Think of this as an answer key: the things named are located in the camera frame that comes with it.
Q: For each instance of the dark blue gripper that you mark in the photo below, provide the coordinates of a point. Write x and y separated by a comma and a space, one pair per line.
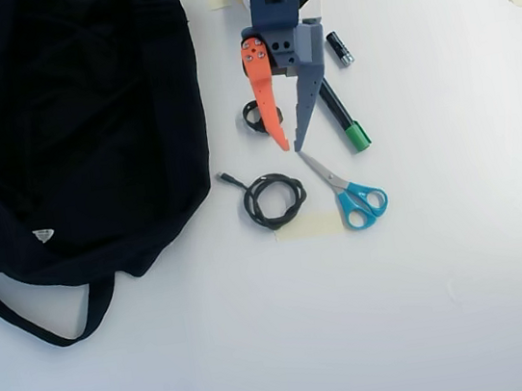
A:
283, 48

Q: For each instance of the black fabric bag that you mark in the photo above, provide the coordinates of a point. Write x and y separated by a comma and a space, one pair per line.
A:
72, 134

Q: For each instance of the small black battery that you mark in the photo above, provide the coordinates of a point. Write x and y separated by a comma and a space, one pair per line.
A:
340, 50

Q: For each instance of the black marker with green cap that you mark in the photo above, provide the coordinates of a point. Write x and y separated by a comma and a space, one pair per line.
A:
357, 138

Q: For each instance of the wide masking tape strip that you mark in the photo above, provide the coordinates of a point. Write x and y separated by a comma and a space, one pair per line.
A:
314, 227

